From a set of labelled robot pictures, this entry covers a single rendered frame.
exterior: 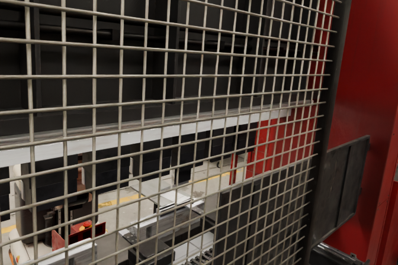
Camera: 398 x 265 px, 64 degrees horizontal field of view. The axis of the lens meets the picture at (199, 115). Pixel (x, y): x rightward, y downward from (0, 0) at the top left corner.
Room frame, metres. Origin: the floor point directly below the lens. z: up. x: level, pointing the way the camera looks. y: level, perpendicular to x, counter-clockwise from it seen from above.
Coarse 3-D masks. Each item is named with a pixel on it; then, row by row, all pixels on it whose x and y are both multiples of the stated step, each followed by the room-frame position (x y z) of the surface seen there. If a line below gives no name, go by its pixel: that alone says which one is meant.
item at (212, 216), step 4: (188, 204) 1.35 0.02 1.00; (192, 204) 1.35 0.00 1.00; (188, 208) 1.32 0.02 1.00; (192, 208) 1.31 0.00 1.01; (196, 208) 1.31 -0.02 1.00; (196, 212) 1.28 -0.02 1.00; (200, 212) 1.28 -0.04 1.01; (212, 212) 1.23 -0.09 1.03; (208, 216) 1.20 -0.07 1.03; (212, 216) 1.20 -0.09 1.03; (200, 220) 1.20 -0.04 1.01; (208, 220) 1.19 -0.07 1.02; (212, 220) 1.18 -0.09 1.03; (200, 224) 1.20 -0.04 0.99; (204, 224) 1.19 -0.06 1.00; (208, 224) 1.17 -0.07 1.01; (212, 224) 1.16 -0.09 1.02; (208, 228) 1.17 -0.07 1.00; (212, 232) 1.16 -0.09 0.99
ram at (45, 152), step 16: (272, 112) 1.80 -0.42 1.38; (160, 128) 1.22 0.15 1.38; (176, 128) 1.29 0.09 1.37; (192, 128) 1.35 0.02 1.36; (208, 128) 1.43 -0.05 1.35; (80, 144) 0.99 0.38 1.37; (96, 144) 1.03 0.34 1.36; (112, 144) 1.08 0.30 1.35; (128, 144) 1.12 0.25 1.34; (0, 160) 0.83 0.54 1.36; (16, 160) 0.86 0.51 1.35
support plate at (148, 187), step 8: (136, 184) 1.53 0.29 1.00; (144, 184) 1.54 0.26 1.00; (152, 184) 1.54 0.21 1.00; (168, 184) 1.56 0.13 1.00; (144, 192) 1.44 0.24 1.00; (152, 192) 1.45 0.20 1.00; (184, 192) 1.47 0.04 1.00; (152, 200) 1.37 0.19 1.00; (160, 200) 1.37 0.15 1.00; (168, 200) 1.38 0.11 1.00
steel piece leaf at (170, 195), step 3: (168, 186) 1.48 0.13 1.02; (162, 189) 1.45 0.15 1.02; (165, 189) 1.47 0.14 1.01; (168, 192) 1.46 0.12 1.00; (171, 192) 1.46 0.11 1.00; (174, 192) 1.46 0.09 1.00; (162, 195) 1.42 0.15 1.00; (165, 195) 1.42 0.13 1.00; (168, 195) 1.43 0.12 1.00; (171, 195) 1.43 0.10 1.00; (174, 195) 1.43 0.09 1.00; (177, 195) 1.43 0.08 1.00; (180, 195) 1.43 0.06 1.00; (183, 195) 1.44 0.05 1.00; (168, 198) 1.39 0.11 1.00; (171, 198) 1.40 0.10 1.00; (174, 198) 1.40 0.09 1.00; (177, 198) 1.40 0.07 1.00
